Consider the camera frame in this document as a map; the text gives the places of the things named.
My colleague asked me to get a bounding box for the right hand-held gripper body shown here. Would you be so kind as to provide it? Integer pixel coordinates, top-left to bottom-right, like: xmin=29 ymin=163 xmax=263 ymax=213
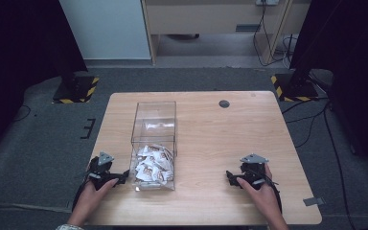
xmin=239 ymin=152 xmax=274 ymax=192

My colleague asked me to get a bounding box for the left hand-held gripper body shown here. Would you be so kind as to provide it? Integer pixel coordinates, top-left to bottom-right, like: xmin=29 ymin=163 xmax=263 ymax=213
xmin=86 ymin=150 xmax=125 ymax=192

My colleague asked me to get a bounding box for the person's right hand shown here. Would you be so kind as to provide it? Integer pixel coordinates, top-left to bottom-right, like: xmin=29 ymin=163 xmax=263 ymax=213
xmin=236 ymin=163 xmax=281 ymax=221

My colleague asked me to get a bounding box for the person's left hand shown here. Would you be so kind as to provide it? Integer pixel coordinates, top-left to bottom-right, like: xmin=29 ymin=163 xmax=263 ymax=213
xmin=71 ymin=177 xmax=120 ymax=223

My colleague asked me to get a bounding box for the pile of white packets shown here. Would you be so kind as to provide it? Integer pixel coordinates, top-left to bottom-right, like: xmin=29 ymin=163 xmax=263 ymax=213
xmin=133 ymin=144 xmax=175 ymax=187

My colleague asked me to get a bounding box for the black floor tape mark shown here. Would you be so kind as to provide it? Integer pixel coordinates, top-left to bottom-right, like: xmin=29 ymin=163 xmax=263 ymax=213
xmin=80 ymin=118 xmax=97 ymax=140

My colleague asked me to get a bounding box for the clear acrylic box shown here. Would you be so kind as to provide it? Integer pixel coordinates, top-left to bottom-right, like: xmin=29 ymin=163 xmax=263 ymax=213
xmin=129 ymin=101 xmax=177 ymax=193

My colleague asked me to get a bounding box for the light sleeve cuff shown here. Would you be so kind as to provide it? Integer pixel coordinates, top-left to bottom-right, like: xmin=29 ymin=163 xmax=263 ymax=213
xmin=55 ymin=223 xmax=85 ymax=230

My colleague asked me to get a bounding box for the grey tape strip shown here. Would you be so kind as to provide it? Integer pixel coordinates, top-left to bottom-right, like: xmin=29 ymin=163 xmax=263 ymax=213
xmin=302 ymin=196 xmax=327 ymax=207

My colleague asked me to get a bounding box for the black stand with striped base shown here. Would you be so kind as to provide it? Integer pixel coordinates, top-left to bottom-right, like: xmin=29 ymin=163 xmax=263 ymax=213
xmin=270 ymin=68 xmax=320 ymax=103
xmin=52 ymin=71 xmax=101 ymax=104

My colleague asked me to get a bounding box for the black curtain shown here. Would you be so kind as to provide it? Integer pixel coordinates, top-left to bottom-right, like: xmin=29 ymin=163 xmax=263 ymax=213
xmin=288 ymin=0 xmax=368 ymax=185
xmin=0 ymin=0 xmax=89 ymax=167

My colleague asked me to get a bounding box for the light wooden desk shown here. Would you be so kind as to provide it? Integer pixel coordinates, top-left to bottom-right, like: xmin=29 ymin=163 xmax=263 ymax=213
xmin=140 ymin=0 xmax=312 ymax=66

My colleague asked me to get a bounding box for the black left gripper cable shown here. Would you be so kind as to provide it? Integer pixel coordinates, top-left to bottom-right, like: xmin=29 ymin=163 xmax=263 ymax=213
xmin=71 ymin=178 xmax=94 ymax=213

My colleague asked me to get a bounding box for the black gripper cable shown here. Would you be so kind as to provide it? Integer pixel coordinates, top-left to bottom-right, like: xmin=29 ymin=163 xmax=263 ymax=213
xmin=267 ymin=178 xmax=284 ymax=215
xmin=71 ymin=178 xmax=94 ymax=213

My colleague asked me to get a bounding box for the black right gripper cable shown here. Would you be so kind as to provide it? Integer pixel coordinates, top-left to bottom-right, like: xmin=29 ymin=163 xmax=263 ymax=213
xmin=267 ymin=178 xmax=284 ymax=215

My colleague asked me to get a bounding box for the thin black floor cable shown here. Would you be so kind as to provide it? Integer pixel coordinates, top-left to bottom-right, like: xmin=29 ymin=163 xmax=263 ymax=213
xmin=12 ymin=104 xmax=33 ymax=123

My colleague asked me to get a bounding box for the black hanging cable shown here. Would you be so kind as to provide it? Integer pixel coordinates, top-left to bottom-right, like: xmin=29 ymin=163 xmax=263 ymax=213
xmin=252 ymin=3 xmax=293 ymax=68

